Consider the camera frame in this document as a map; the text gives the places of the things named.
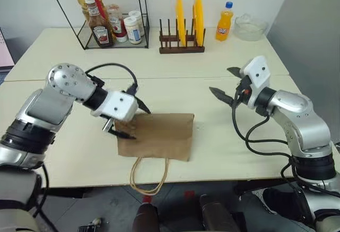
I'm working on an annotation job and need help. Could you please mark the brown wooden plate rack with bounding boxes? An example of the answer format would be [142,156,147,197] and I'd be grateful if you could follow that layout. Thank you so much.
[159,18,206,55]

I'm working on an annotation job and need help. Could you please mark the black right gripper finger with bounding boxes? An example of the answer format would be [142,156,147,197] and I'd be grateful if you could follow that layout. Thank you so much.
[209,86,236,106]
[226,66,247,79]

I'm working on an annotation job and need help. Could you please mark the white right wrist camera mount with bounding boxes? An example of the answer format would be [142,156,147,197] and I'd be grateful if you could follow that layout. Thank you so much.
[242,55,272,109]

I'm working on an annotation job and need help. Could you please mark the pink cabinet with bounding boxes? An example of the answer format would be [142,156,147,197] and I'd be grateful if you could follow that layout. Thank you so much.
[0,25,15,70]

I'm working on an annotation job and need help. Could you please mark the white jar with blue label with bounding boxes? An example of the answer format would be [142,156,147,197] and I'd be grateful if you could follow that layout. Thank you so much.
[123,16,142,45]

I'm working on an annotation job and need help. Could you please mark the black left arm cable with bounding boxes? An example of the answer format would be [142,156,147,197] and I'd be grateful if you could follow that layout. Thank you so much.
[86,62,138,95]

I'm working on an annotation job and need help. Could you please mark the brown paper bag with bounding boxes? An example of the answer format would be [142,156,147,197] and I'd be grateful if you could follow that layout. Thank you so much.
[117,113,196,196]

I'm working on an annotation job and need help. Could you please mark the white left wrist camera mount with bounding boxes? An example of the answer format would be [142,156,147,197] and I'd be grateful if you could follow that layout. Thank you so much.
[90,91,139,123]

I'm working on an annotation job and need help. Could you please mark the dark rounded shape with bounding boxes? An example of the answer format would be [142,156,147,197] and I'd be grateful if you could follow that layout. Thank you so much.
[198,194,241,232]
[132,202,160,232]

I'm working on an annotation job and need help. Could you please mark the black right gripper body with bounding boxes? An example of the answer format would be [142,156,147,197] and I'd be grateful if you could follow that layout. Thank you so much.
[234,75,252,106]

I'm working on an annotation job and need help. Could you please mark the large Heinz ketchup bottle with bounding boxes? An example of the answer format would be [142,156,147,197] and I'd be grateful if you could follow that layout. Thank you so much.
[83,0,114,48]

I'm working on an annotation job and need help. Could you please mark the clear glass bowl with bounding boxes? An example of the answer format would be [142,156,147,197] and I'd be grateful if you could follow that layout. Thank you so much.
[232,12,268,42]

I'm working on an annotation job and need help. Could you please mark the black wire frame rack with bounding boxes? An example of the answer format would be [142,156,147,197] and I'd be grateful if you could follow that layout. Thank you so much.
[44,0,150,50]

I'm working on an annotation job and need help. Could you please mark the white plastic jar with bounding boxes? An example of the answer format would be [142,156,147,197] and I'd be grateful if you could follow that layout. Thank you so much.
[128,10,146,37]

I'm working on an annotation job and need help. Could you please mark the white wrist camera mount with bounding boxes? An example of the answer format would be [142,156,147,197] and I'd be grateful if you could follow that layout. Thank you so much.
[242,55,272,109]
[90,91,139,123]

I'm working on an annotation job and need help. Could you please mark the small squeeze ketchup bottle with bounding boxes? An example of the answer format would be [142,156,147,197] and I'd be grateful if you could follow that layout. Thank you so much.
[106,3,129,43]

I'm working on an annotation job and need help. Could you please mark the orange soda bottle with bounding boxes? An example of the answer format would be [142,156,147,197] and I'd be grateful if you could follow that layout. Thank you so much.
[215,1,235,42]

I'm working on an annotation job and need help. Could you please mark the yellow plate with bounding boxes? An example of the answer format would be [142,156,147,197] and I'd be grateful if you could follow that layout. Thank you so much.
[192,0,205,47]
[175,0,187,48]

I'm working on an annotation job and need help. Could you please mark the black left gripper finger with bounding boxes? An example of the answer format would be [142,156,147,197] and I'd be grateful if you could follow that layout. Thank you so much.
[107,128,137,140]
[134,96,152,115]

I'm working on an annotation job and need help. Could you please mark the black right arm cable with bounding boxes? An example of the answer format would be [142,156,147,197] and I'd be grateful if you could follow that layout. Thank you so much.
[231,83,300,183]

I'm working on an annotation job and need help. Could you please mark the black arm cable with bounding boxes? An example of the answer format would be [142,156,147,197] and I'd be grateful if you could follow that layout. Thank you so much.
[231,83,300,183]
[86,62,138,95]

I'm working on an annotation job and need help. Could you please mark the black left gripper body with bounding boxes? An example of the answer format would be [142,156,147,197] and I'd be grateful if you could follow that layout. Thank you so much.
[102,115,135,135]

